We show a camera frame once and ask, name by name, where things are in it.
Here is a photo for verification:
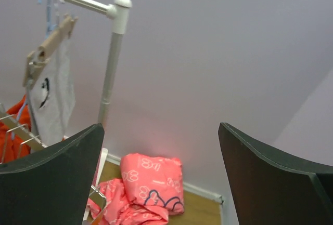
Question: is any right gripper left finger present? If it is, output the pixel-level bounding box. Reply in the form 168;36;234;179
0;123;105;225

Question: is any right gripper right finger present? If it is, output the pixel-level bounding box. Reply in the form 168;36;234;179
218;123;332;224

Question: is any steel two-tier dish rack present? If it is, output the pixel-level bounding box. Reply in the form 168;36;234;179
0;102;108;223

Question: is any orange garment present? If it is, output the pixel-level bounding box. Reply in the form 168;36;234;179
1;95;31;163

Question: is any grey towel with panda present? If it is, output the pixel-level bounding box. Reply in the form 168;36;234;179
29;38;75;146

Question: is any pink patterned garment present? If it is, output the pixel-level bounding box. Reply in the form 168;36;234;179
87;153;185;224

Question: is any beige clip hanger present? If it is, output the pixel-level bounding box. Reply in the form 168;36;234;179
23;15;78;87

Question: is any white clothes rail frame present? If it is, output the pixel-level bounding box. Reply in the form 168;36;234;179
0;0;133;220

